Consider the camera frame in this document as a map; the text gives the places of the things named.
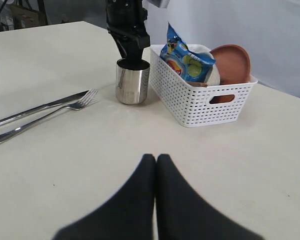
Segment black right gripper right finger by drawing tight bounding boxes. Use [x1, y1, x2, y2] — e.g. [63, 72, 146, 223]
[156, 154, 262, 240]

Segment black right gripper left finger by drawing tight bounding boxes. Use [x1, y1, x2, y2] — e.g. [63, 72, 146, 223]
[53, 154, 156, 240]

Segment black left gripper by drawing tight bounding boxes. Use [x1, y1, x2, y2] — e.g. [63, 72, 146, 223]
[105, 0, 150, 66]

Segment stainless steel cup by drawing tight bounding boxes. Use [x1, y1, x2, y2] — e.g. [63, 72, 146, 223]
[115, 58, 150, 105]

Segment stainless steel fork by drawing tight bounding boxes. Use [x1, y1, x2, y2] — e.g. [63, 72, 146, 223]
[0, 89, 98, 144]

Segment brown round plate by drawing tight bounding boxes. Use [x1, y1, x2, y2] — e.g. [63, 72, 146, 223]
[209, 44, 252, 104]

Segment stainless steel knife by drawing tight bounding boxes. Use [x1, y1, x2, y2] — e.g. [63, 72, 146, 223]
[0, 90, 88, 127]

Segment blue snack bag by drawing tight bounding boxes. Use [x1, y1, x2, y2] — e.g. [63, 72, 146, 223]
[160, 24, 216, 83]

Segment brown wooden chopsticks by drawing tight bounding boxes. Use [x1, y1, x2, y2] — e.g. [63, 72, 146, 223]
[186, 81, 208, 88]

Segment white perforated plastic basket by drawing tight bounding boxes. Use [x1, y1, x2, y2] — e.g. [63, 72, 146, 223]
[149, 44, 258, 128]

